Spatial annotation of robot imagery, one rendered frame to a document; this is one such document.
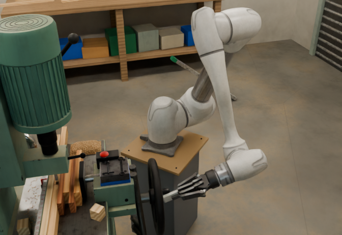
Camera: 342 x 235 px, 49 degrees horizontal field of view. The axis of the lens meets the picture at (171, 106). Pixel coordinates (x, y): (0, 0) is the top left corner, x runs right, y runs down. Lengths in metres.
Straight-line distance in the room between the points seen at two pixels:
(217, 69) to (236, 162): 0.37
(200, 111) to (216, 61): 0.52
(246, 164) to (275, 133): 1.81
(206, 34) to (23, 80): 0.71
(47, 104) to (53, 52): 0.15
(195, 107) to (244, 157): 0.50
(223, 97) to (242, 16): 0.33
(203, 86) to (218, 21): 0.44
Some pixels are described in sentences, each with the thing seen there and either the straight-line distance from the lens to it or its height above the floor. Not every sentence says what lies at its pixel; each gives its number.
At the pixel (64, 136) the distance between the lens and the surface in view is 1.59.
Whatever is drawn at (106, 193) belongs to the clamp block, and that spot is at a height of 0.94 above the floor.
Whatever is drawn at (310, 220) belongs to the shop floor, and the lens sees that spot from 2.60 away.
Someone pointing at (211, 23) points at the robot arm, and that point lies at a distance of 1.46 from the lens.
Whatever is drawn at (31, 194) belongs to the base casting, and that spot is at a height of 0.80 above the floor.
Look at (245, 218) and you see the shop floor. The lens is 2.50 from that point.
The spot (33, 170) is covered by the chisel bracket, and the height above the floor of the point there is 1.03.
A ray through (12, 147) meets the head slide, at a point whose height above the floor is 1.15.
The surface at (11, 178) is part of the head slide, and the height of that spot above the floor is 1.04.
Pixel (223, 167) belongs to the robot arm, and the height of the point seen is 0.85.
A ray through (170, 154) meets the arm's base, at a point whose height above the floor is 0.63.
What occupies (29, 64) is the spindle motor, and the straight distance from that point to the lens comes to 1.05.
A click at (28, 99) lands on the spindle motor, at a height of 1.31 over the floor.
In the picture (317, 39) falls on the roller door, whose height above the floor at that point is 0.21.
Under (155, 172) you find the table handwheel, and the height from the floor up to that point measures 0.95.
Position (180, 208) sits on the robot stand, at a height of 0.27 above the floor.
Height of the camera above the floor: 1.81
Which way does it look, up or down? 30 degrees down
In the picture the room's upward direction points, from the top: 1 degrees counter-clockwise
